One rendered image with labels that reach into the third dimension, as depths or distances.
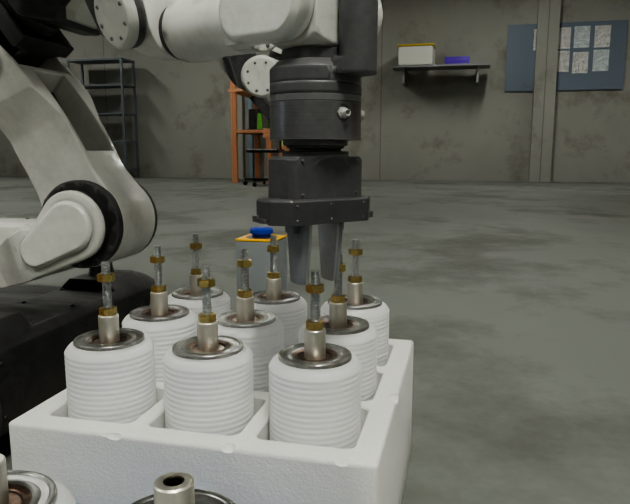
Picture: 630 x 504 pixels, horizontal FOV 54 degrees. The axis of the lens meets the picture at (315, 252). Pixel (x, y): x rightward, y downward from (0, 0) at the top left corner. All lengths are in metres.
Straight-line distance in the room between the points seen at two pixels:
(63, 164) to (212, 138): 9.74
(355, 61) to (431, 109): 9.44
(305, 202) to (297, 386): 0.18
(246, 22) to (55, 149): 0.56
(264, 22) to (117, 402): 0.41
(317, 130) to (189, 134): 10.41
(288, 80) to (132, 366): 0.34
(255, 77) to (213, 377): 0.72
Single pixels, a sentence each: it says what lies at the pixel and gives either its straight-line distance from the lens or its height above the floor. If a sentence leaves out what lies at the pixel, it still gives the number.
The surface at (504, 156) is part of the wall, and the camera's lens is 9.98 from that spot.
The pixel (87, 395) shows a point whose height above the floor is 0.21.
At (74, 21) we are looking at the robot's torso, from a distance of 1.12.
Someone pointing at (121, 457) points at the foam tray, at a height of 0.16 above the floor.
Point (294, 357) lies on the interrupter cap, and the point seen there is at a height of 0.25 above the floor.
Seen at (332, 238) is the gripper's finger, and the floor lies 0.37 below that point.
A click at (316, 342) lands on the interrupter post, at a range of 0.63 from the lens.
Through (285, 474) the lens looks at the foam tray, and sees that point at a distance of 0.62.
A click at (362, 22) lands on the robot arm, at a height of 0.57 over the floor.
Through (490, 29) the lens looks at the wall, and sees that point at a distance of 10.13.
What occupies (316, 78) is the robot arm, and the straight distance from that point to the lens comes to 0.57.
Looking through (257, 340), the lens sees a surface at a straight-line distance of 0.75.
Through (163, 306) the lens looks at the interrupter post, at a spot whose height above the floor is 0.26.
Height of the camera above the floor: 0.46
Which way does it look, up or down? 9 degrees down
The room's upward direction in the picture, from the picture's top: straight up
